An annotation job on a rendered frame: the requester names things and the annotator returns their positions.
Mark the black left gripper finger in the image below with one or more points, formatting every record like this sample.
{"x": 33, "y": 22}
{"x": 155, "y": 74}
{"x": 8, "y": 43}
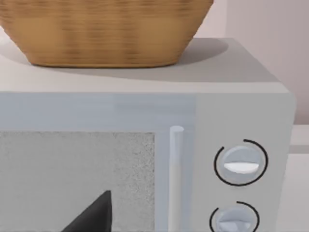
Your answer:
{"x": 97, "y": 215}

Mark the microwave door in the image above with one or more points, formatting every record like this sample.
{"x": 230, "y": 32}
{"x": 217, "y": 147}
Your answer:
{"x": 72, "y": 157}

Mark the small round microwave knob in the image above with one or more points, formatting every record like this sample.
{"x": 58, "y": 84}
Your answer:
{"x": 235, "y": 221}

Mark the large round microwave knob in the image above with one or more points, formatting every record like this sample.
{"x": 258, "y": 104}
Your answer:
{"x": 241, "y": 163}

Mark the pale microwave oven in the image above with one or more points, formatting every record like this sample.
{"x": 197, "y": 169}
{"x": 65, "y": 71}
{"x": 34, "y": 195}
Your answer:
{"x": 241, "y": 108}

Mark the woven wicker basket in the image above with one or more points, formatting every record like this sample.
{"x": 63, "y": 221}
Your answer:
{"x": 106, "y": 31}

